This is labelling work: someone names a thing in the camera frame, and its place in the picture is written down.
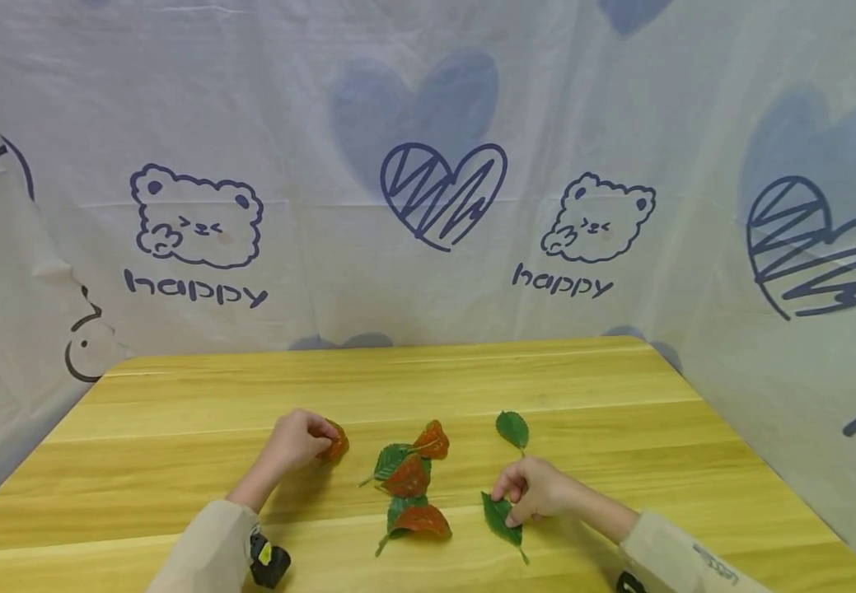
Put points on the person's left hand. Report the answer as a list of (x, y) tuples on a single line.
[(293, 441)]

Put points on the person's right hand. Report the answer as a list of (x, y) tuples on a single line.
[(546, 491)]

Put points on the person's left fingers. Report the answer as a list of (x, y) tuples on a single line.
[(321, 431)]

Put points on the person's right thumb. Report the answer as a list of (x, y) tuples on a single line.
[(519, 515)]

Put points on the person's right fingers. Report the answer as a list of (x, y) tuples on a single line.
[(511, 481)]

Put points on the red leaf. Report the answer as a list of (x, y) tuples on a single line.
[(424, 521), (408, 479), (433, 441), (338, 445)]

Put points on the green leaf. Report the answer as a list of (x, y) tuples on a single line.
[(513, 428), (399, 509), (498, 520), (390, 459)]

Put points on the person's left forearm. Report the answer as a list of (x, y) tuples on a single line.
[(209, 548)]

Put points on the person's right forearm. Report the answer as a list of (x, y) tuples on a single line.
[(665, 545)]

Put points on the black wrist band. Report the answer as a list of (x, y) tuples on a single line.
[(269, 563), (629, 584)]

